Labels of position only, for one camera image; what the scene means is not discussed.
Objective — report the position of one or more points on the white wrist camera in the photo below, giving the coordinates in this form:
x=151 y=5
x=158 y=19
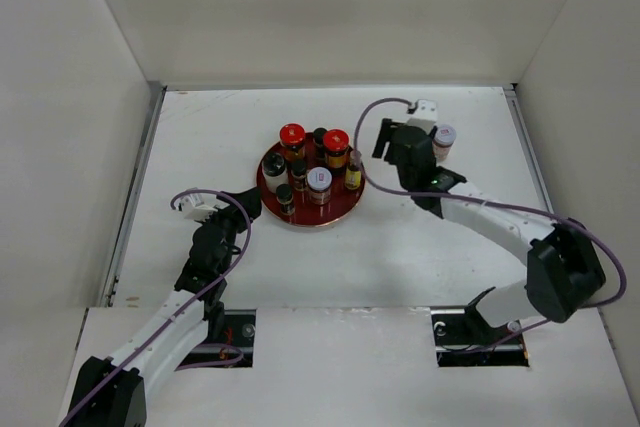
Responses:
x=193 y=207
x=423 y=114

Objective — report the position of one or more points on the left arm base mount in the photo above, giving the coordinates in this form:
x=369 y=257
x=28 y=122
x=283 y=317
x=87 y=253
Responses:
x=230 y=346

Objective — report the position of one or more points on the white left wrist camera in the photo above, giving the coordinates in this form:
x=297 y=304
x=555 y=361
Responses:
x=193 y=207

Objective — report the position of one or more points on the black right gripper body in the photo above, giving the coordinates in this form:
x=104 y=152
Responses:
x=387 y=135

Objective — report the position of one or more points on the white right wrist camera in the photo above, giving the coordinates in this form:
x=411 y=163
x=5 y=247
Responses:
x=423 y=114

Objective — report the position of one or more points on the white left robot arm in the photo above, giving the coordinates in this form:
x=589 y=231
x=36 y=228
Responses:
x=115 y=390

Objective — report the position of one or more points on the red round tray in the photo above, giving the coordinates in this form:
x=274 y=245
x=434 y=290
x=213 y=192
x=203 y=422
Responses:
x=306 y=213

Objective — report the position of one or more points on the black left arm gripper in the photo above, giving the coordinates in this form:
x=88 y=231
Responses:
x=232 y=222

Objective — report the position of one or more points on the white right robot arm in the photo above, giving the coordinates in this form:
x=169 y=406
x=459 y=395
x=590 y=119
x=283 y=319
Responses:
x=562 y=269

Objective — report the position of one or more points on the red lid chili sauce jar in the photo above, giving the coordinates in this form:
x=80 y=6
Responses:
x=293 y=140

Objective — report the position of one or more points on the small black cap spice bottle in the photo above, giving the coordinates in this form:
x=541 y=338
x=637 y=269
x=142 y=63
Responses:
x=318 y=141

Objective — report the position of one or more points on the clear jar white powder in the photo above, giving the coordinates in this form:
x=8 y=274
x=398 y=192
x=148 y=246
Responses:
x=274 y=170

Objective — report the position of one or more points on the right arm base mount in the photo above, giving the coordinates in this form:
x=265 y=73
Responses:
x=465 y=340

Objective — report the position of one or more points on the yellow label oil bottle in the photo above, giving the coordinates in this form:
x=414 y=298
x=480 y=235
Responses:
x=353 y=175

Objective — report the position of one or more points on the white lid sauce jar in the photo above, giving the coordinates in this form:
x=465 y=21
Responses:
x=319 y=183

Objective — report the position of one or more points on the black cap pepper bottle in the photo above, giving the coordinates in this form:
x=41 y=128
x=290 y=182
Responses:
x=285 y=199

